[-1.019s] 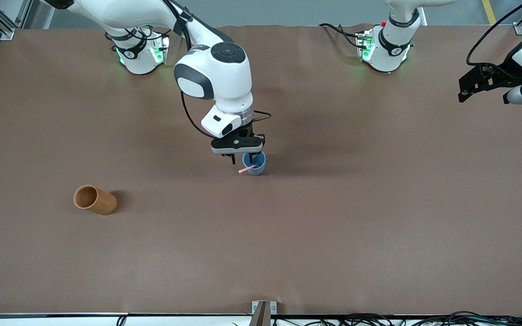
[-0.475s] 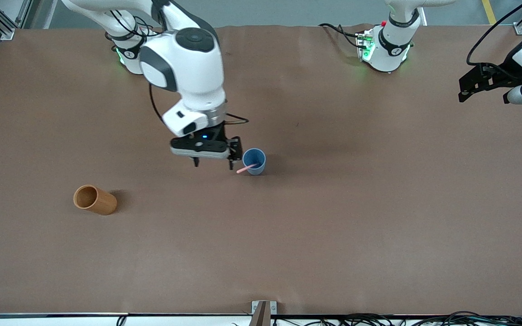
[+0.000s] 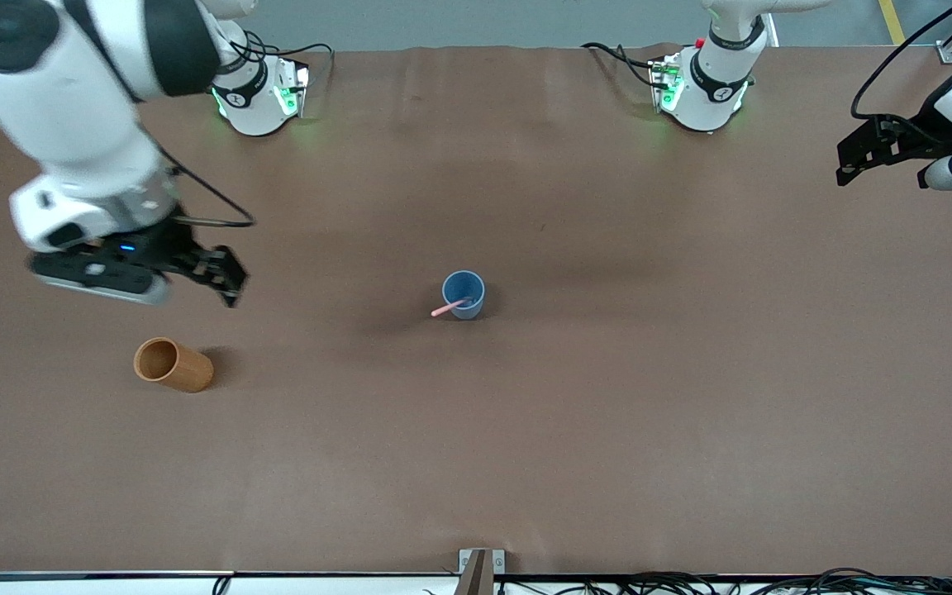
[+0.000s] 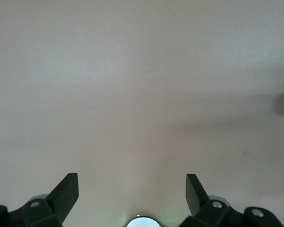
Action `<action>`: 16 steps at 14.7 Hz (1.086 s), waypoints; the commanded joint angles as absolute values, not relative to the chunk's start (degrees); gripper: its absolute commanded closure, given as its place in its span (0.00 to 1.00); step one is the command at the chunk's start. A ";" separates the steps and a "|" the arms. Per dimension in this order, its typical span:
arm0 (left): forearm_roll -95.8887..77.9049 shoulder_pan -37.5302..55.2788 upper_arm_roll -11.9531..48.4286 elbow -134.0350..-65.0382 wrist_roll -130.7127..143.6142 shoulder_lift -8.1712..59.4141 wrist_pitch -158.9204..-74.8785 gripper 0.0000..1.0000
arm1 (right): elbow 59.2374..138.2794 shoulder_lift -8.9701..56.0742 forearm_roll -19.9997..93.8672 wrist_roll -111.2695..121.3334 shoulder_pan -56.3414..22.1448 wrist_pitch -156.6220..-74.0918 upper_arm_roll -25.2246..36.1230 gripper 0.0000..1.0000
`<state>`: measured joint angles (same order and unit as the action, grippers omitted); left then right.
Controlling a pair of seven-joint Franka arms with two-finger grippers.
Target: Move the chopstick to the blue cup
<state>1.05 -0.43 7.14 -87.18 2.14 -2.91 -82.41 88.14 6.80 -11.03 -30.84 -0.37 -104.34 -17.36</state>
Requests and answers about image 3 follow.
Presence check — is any brown cylindrical cup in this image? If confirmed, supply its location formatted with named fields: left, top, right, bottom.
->
left=133, top=336, right=215, bottom=394

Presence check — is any blue cup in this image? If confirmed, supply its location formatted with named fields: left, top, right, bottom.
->
left=441, top=270, right=487, bottom=321

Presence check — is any brown table cover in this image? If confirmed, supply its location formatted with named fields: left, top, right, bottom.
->
left=0, top=45, right=952, bottom=577

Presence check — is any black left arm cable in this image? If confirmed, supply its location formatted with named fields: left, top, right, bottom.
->
left=850, top=0, right=952, bottom=123

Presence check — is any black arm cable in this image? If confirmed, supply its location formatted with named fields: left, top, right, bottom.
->
left=850, top=0, right=952, bottom=123
left=158, top=149, right=257, bottom=230

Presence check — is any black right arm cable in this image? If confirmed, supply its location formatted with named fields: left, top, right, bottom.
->
left=158, top=149, right=257, bottom=230

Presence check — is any black right base cable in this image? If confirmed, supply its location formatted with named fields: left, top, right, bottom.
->
left=257, top=40, right=335, bottom=83

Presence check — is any black base cable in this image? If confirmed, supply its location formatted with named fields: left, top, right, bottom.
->
left=582, top=41, right=660, bottom=85
left=257, top=40, right=335, bottom=83

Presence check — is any black left base cable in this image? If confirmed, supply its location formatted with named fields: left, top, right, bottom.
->
left=582, top=41, right=660, bottom=85

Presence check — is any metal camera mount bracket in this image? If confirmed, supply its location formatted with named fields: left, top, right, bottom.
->
left=459, top=549, right=506, bottom=595

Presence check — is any black cable bundle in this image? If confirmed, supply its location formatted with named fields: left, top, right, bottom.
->
left=497, top=569, right=952, bottom=595

